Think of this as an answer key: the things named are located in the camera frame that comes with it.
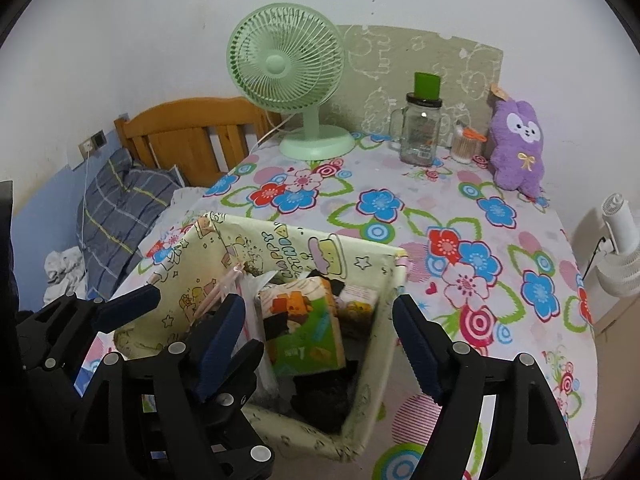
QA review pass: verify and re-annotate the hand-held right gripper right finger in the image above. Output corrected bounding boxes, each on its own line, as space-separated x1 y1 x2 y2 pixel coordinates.
392 294 583 480

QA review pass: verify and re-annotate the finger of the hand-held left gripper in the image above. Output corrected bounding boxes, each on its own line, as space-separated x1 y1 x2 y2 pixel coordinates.
17 285 162 372
200 342 275 480

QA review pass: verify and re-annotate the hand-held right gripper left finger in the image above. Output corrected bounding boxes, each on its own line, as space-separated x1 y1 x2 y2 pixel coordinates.
72 294 247 480

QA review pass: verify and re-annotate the yellow cartoon tissue pack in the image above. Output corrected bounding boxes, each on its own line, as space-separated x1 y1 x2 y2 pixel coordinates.
335 284 381 326

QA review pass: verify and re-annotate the green tissue pack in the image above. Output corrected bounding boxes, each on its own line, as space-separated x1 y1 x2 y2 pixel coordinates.
257 279 347 377

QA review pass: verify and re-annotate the black cloth bundle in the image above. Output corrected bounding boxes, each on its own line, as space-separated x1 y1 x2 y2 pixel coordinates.
287 357 363 435

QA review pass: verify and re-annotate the yellow printed storage box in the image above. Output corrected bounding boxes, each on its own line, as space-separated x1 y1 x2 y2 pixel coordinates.
114 211 408 462

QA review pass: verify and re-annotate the crumpled white cloth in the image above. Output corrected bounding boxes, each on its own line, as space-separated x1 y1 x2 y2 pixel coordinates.
42 246 86 306

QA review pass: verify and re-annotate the grey plaid pillow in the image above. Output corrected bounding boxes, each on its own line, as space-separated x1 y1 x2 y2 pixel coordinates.
77 149 183 291

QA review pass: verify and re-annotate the white bedding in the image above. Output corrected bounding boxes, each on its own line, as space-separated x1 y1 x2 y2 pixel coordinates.
167 186 208 211

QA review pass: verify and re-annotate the floral tablecloth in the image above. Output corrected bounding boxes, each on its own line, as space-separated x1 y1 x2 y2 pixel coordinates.
75 130 598 480

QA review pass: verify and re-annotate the wooden bed headboard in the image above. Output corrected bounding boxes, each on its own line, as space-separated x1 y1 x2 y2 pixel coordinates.
114 97 273 188

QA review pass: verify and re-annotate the cotton swab jar orange lid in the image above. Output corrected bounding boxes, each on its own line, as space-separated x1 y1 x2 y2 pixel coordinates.
450 122 487 165

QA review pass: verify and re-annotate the purple plush bunny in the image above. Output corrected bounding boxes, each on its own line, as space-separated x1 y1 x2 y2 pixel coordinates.
487 85 547 198

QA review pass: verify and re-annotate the glass jar mug green lid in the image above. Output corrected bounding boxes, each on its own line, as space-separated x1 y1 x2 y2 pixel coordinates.
390 72 443 165

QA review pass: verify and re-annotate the white standing fan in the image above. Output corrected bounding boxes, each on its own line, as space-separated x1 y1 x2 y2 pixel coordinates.
597 192 640 301

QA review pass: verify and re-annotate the green desk fan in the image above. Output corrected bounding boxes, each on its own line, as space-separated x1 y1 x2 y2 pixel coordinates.
226 2 357 161

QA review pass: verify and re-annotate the green printed cardboard panel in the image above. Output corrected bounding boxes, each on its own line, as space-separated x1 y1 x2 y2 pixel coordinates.
332 24 503 136

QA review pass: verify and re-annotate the white charging cable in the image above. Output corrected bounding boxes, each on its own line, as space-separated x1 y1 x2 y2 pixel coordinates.
75 152 93 301

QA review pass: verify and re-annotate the wall power socket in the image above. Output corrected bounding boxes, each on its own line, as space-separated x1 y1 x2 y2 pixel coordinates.
79 130 108 157

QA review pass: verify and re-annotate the black fan power cable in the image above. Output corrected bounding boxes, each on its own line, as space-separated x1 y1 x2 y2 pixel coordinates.
580 232 608 281

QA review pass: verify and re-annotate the white fan power cable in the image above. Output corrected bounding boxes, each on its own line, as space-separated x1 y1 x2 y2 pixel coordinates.
250 112 296 153

